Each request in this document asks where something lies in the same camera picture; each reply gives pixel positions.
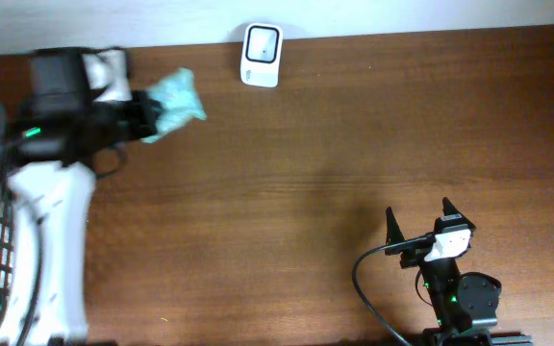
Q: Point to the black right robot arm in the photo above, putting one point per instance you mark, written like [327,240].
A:
[465,304]

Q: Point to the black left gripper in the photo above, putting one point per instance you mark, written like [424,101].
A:
[145,112]

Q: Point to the mint green wipes packet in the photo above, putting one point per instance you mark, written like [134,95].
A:
[179,103]

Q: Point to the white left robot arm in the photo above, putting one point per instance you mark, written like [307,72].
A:
[81,105]

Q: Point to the white barcode scanner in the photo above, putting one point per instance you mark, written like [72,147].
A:
[261,55]

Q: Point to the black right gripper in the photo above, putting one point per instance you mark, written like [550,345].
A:
[394,232]

